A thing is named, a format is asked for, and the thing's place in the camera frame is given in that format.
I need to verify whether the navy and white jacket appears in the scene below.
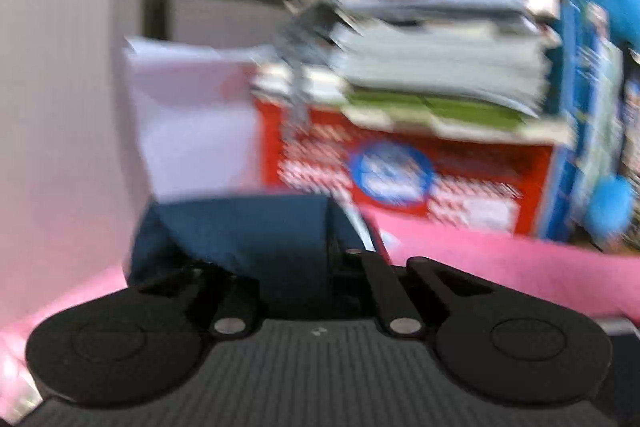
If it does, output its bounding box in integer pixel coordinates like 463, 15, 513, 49
127, 194, 396, 319

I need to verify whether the red plastic crate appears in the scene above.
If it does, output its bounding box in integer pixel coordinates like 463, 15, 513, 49
254, 99, 557, 239

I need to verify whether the row of upright books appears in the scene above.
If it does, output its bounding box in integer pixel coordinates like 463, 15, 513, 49
539, 0, 640, 249

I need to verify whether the white cabinet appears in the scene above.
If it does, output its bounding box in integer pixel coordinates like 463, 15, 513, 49
0, 0, 153, 319

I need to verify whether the stack of papers and booklets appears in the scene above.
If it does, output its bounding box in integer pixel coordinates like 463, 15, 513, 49
254, 0, 577, 144

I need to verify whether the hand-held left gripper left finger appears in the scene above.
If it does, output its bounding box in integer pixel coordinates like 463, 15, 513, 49
145, 267, 261, 339

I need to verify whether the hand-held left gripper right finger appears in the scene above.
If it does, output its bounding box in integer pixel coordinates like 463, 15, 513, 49
345, 249, 496, 337

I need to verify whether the white paper sheet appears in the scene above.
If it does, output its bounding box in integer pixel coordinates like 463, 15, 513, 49
122, 36, 262, 204

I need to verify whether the grey gridded cutting mat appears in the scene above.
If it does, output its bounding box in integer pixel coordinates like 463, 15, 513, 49
166, 0, 287, 46

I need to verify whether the pink bunny print blanket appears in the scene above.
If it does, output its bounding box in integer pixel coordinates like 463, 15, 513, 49
0, 206, 640, 427

